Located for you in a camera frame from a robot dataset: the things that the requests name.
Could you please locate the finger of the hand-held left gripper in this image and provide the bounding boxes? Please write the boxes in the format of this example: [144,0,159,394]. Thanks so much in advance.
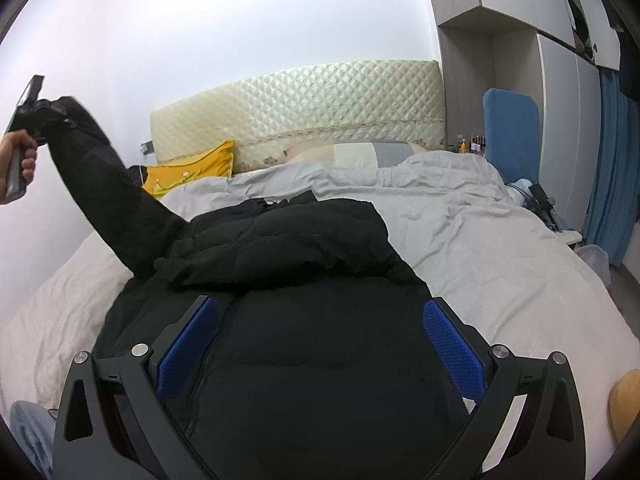
[33,99,68,126]

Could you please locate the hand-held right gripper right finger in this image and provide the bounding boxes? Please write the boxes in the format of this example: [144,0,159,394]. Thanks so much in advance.
[423,297,587,480]

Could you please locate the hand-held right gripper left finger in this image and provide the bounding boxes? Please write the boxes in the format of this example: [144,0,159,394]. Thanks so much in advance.
[52,296,219,480]

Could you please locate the black puffer jacket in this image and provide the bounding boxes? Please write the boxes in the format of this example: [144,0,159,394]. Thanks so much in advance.
[45,95,481,480]

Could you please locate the person's left hand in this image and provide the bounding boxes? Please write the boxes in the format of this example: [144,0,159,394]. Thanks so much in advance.
[0,129,39,184]

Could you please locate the grey duvet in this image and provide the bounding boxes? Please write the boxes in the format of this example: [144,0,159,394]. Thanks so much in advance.
[161,152,531,281]

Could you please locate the white side table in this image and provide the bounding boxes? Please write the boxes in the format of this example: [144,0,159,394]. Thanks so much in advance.
[549,229,584,248]

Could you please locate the yellow pillow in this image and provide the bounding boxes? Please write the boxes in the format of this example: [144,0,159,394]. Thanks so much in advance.
[141,140,236,201]

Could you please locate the clear plastic bag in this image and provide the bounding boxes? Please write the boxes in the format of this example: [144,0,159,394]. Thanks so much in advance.
[574,244,612,287]

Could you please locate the black clip-on device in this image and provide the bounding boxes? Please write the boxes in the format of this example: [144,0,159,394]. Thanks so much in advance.
[529,183,557,223]

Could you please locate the person's jeans leg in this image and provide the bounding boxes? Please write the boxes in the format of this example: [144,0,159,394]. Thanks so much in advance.
[9,400,57,480]

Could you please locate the tan rounded object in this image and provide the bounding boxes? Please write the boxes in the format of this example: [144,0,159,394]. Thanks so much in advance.
[607,369,640,447]

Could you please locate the grey patchwork pillow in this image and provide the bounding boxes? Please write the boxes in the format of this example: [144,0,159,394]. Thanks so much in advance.
[283,141,432,168]

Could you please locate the blue padded chair back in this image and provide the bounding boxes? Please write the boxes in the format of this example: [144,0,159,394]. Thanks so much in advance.
[482,88,542,187]

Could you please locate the blue curtain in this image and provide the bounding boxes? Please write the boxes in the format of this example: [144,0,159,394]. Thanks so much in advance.
[584,67,640,267]

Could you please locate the white wardrobe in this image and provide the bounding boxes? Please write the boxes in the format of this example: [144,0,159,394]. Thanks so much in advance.
[437,27,602,247]

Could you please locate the cream quilted headboard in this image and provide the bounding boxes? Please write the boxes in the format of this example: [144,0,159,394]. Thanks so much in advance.
[149,60,447,179]

